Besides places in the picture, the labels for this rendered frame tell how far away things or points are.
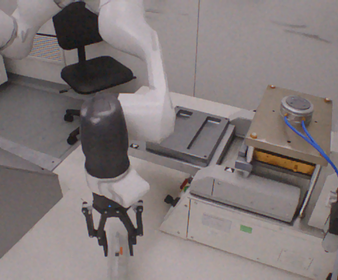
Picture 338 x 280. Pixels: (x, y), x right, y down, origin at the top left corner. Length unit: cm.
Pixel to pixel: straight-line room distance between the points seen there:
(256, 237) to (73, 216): 53
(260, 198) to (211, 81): 180
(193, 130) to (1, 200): 53
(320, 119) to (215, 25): 160
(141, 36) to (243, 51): 165
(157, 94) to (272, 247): 47
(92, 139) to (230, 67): 190
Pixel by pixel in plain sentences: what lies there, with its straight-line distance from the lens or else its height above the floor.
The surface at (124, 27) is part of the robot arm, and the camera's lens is 76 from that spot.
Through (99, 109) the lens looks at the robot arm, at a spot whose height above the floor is 122.
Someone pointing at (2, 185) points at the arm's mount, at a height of 95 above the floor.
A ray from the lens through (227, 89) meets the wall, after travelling 250.
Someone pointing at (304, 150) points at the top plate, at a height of 111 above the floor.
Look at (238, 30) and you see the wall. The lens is 232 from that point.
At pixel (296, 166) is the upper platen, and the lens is 78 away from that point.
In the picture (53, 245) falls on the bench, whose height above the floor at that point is 75.
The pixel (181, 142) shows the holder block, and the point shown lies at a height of 99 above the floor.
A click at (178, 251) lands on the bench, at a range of 95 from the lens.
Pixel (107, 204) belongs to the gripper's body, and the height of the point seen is 102.
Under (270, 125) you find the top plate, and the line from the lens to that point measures 78.
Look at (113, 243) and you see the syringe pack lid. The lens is 89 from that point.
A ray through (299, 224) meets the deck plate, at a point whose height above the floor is 93.
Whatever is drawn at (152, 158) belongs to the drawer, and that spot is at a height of 96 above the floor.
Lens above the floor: 152
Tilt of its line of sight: 36 degrees down
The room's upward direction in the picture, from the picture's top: 1 degrees clockwise
